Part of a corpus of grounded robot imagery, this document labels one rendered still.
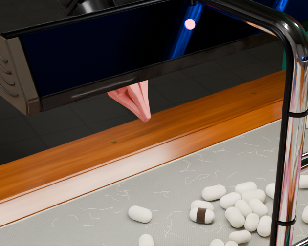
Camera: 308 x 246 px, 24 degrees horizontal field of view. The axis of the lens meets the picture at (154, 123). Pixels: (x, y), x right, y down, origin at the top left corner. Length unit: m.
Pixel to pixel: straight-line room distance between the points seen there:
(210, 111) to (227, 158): 0.13
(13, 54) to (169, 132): 0.58
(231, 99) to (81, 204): 0.40
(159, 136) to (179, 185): 0.12
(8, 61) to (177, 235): 0.43
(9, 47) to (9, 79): 0.03
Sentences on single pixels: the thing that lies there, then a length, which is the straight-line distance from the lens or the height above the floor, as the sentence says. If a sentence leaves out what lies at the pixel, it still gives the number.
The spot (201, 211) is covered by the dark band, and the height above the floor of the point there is 0.76.
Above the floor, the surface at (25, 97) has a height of 1.06.
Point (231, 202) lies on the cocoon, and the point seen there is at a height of 0.75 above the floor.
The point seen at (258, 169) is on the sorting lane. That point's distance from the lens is 1.17.
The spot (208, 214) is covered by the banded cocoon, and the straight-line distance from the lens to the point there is 1.02.
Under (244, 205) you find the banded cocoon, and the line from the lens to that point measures 1.04.
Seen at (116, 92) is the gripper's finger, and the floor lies 0.88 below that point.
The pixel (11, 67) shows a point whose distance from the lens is 0.67.
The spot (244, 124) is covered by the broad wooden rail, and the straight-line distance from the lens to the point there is 1.27.
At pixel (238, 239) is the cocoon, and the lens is 0.99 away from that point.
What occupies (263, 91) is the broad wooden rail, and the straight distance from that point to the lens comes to 1.37.
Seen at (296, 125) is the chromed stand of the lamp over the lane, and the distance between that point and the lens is 0.71.
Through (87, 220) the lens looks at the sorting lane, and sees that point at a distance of 1.04.
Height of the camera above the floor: 1.35
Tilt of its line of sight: 28 degrees down
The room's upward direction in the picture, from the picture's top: straight up
